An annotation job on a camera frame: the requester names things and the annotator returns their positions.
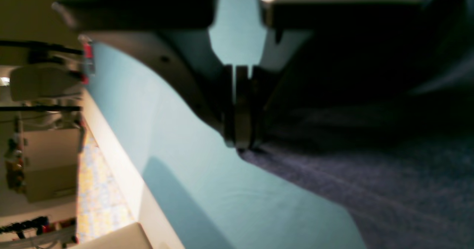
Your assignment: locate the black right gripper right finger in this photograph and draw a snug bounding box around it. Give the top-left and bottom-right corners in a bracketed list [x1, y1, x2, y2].
[235, 0, 473, 151]

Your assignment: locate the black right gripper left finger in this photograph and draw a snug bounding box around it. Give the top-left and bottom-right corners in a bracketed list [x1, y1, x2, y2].
[52, 0, 236, 147]

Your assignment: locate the blue-grey heathered T-shirt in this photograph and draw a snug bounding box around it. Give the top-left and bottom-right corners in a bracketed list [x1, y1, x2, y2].
[238, 106, 473, 249]

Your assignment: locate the teal table cloth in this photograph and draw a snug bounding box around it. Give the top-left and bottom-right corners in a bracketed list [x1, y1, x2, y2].
[83, 0, 367, 249]

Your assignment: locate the beige chair back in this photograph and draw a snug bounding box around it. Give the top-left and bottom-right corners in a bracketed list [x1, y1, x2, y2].
[73, 222, 153, 249]

